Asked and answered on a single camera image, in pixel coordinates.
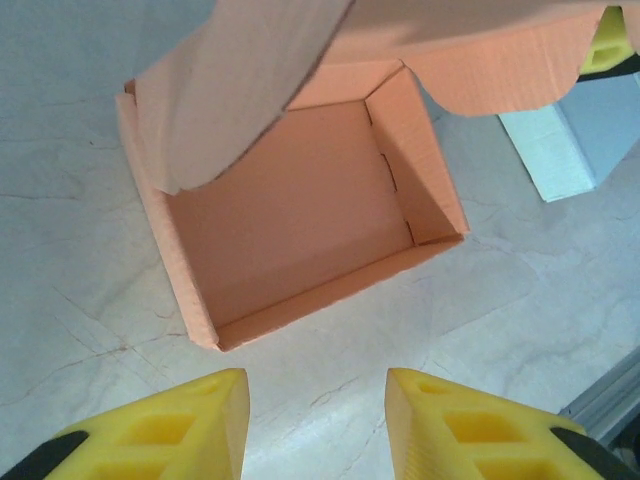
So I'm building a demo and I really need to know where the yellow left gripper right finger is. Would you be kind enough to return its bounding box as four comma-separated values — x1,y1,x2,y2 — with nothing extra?
384,367,632,480

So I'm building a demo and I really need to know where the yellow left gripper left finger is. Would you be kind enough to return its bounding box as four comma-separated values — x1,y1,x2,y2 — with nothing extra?
0,368,250,480

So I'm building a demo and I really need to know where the light blue paper box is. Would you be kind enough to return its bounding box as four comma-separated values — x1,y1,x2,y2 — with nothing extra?
497,74,640,204

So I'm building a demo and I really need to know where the orange paper box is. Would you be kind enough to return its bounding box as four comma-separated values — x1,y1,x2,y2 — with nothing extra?
114,0,624,354

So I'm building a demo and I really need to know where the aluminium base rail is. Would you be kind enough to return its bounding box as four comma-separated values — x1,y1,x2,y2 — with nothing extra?
554,349,640,441

